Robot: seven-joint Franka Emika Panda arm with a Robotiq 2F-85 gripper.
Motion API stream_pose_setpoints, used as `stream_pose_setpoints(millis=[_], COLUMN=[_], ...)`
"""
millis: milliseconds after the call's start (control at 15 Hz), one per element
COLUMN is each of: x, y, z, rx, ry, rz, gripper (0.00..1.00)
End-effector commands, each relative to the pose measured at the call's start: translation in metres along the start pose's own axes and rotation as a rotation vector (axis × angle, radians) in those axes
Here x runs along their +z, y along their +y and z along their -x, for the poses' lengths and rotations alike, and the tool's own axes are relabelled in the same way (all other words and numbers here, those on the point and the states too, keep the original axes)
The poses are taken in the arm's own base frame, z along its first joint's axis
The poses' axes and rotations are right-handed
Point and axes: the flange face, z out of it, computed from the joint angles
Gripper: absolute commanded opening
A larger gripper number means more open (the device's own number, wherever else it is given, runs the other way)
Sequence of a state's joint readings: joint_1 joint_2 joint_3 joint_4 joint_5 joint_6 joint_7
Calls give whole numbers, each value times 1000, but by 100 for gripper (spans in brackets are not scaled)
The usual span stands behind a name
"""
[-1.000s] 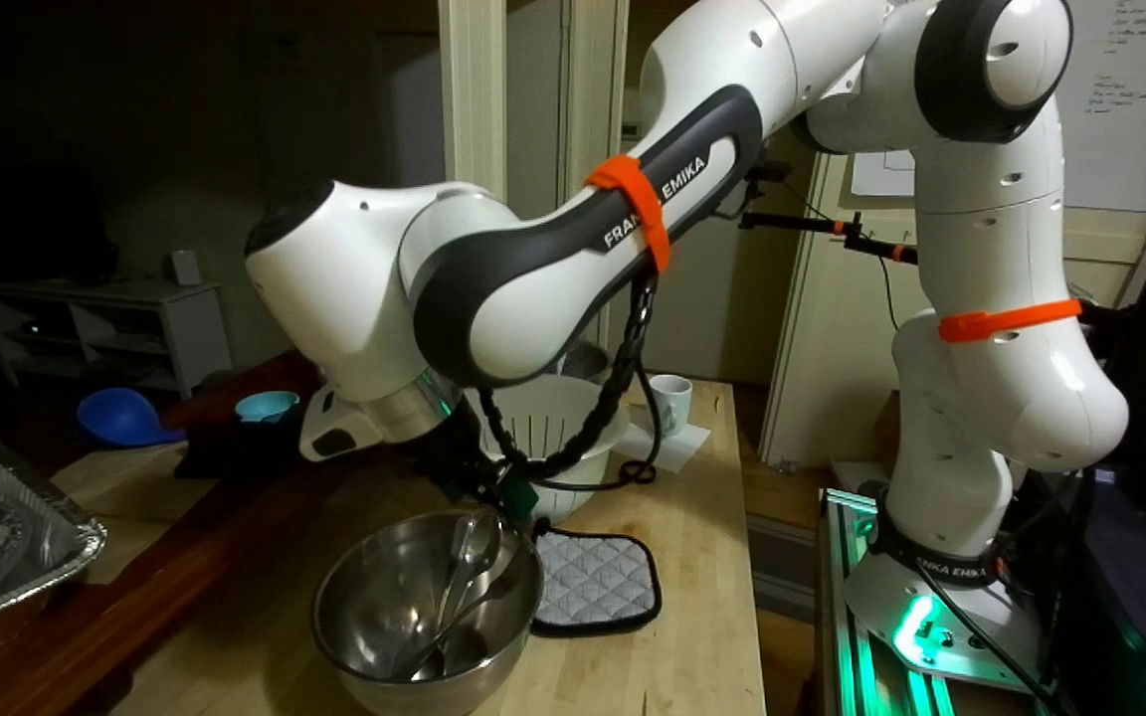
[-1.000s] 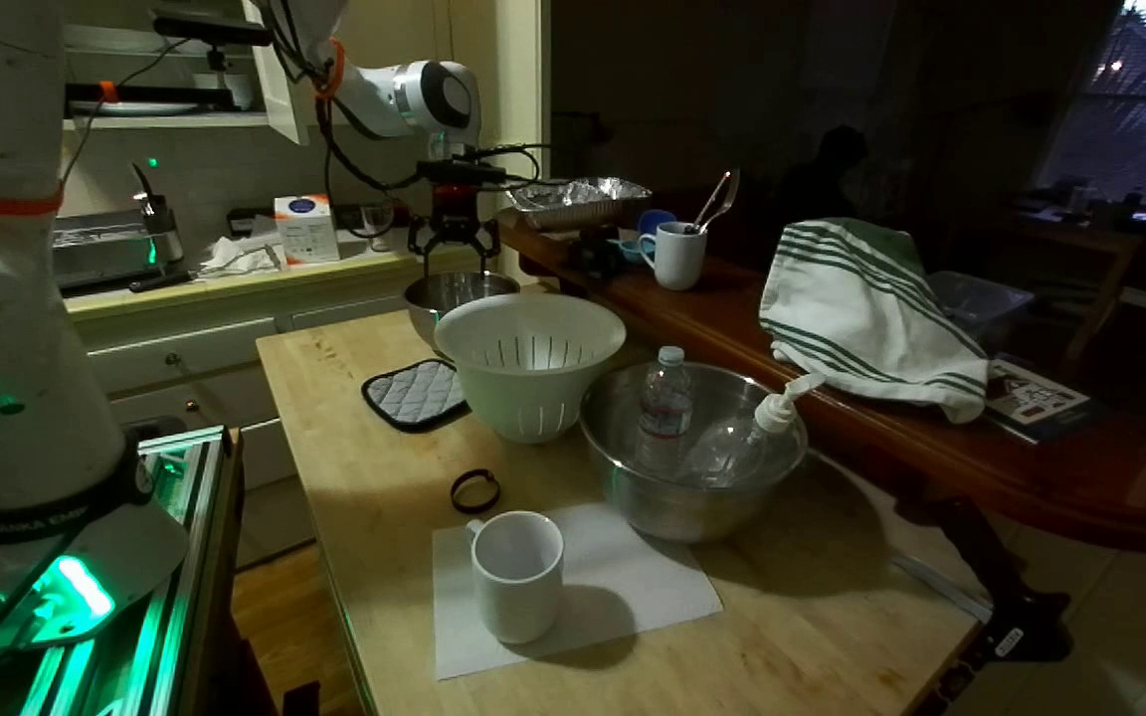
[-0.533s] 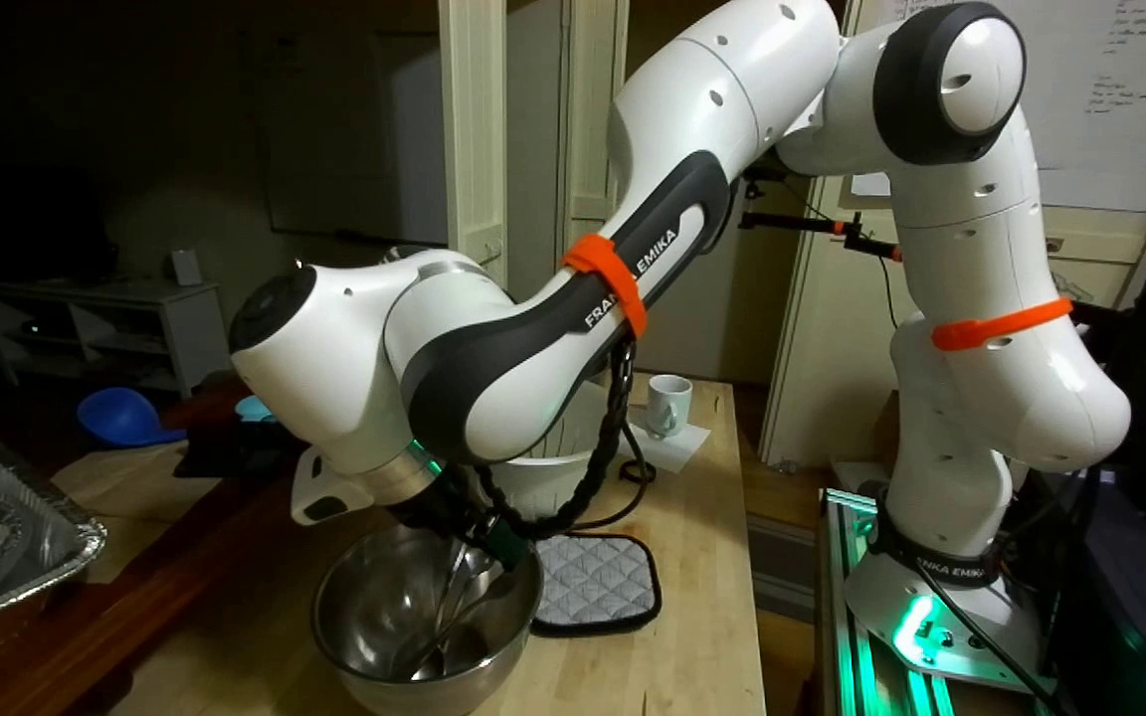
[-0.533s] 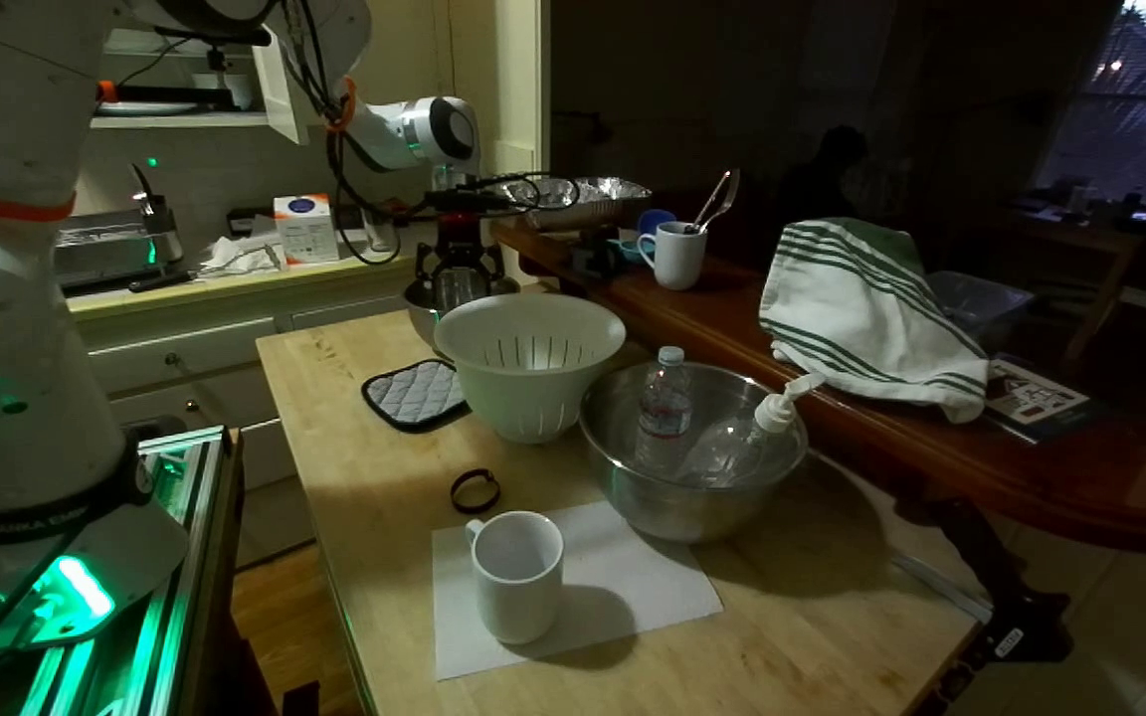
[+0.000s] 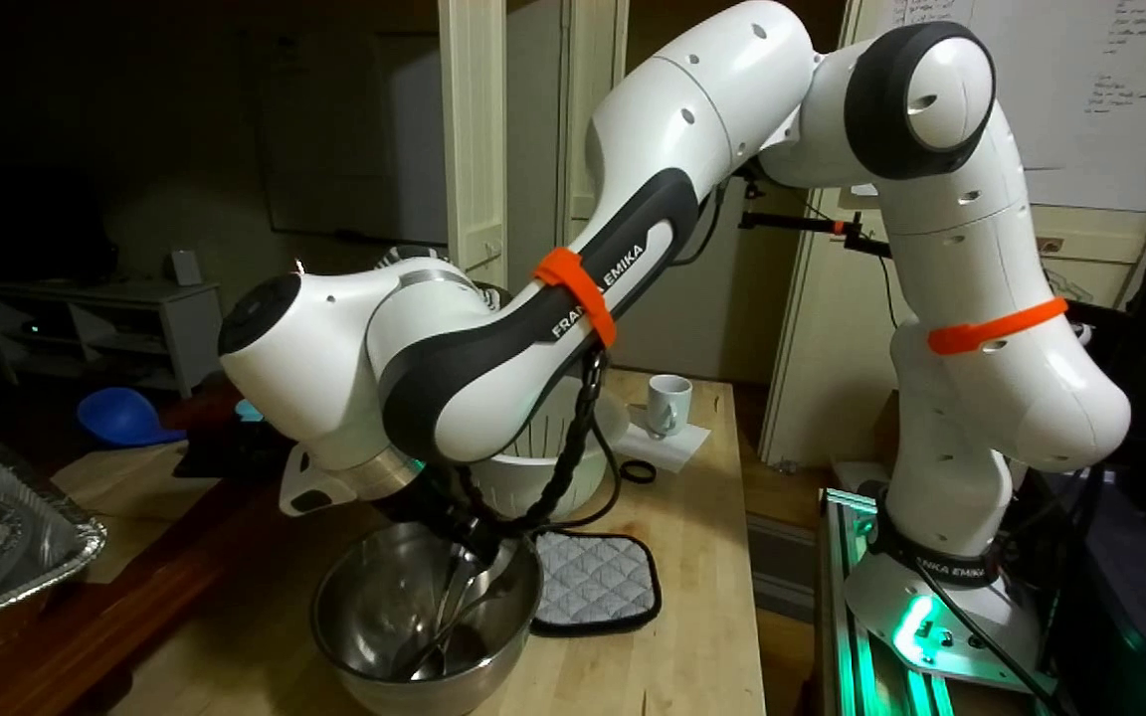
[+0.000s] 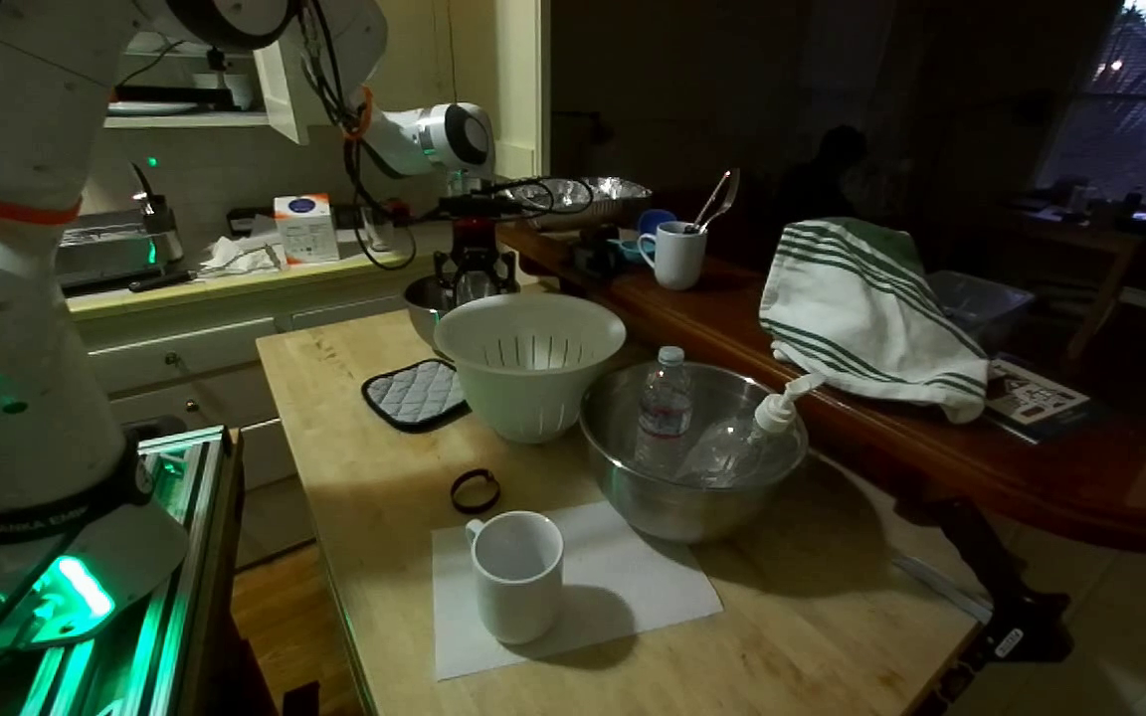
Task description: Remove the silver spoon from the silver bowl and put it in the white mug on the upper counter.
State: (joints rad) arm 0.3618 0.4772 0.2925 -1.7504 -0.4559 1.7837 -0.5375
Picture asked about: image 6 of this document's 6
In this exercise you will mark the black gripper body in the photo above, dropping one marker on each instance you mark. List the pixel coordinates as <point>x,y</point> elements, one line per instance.
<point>482,238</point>

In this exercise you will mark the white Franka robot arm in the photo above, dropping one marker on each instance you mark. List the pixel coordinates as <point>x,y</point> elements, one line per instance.
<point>16,264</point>

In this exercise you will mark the small silver bowl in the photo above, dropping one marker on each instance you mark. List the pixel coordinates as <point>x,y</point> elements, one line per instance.
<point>421,302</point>

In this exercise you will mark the white mug holding cutlery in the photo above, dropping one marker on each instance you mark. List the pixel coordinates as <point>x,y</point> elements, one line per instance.
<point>673,258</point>

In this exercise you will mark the cutlery standing in mug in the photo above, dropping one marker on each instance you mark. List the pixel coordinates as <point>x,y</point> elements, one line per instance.
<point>717,201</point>

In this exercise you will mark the large silver mixing bowl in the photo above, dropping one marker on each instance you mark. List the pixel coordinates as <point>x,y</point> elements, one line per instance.
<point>676,510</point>

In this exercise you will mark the white mug without cutlery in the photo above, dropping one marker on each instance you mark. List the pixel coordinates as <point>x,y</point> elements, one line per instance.
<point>517,583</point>

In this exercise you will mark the dark wooden counter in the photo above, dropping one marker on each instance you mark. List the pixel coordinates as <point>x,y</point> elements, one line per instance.
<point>996,469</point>

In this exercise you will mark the white plastic colander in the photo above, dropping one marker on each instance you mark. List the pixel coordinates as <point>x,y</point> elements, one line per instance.
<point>528,363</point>

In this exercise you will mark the silver foil tray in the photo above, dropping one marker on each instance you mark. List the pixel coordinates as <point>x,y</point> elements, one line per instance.
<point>575,196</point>

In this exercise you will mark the grey quilted pot holder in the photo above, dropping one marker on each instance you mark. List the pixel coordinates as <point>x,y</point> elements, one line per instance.
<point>416,396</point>

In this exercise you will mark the white and blue box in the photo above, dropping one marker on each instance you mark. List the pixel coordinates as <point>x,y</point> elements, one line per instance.
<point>305,228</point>

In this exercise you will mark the clear upright water bottle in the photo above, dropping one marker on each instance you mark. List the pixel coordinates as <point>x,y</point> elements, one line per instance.
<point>661,403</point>

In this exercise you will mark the white drawer cabinet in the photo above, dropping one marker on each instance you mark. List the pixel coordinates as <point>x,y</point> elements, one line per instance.
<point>189,360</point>

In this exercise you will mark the clear bottle with white cap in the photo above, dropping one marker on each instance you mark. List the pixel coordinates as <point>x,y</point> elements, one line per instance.
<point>774,417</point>

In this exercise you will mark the white paper sheet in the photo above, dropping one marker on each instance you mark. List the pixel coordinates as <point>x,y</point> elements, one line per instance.
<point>639,583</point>

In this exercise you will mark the green striped white towel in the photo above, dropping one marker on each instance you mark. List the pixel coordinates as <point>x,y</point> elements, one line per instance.
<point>852,311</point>

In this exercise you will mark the silver countertop appliance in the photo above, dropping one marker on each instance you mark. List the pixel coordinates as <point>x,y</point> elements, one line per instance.
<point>102,252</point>

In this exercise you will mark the clear plastic container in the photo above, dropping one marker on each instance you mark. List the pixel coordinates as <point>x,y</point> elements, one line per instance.
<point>982,302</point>

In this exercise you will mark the printed magazine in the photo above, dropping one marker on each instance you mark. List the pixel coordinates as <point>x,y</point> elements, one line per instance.
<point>1030,396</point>

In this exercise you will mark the black clamp stand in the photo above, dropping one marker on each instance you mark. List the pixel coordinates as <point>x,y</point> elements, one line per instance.
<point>1013,596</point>

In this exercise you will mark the white wall shelf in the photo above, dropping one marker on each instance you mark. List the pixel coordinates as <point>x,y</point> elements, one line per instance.
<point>201,116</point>

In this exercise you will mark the aluminium robot stand frame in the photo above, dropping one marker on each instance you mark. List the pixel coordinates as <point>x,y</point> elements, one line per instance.
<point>161,583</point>

